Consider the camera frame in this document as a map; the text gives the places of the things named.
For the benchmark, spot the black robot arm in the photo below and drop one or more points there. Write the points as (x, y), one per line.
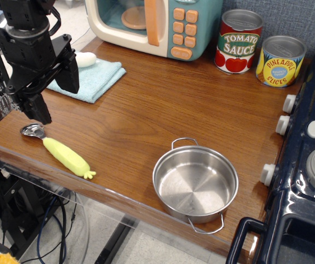
(28, 15)

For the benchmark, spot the tomato sauce toy can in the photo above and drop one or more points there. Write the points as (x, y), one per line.
(239, 35)

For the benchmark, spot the spoon with yellow handle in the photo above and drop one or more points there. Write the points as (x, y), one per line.
(65, 155)

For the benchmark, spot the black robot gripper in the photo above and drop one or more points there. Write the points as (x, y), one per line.
(37, 60)

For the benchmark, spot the dark blue toy stove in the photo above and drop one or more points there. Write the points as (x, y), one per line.
(287, 235)

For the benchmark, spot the pineapple slices toy can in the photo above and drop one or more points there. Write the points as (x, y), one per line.
(280, 60)

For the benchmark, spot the light blue folded cloth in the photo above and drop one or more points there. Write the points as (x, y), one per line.
(94, 80)

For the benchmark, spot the white stove knob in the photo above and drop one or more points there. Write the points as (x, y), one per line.
(282, 124)
(267, 174)
(289, 103)

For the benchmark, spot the toy microwave teal and cream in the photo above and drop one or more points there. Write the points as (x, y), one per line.
(173, 29)

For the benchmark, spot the stainless steel pot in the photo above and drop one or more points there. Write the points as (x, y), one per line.
(196, 185)

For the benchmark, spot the white plush mushroom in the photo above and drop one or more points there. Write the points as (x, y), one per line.
(85, 59)

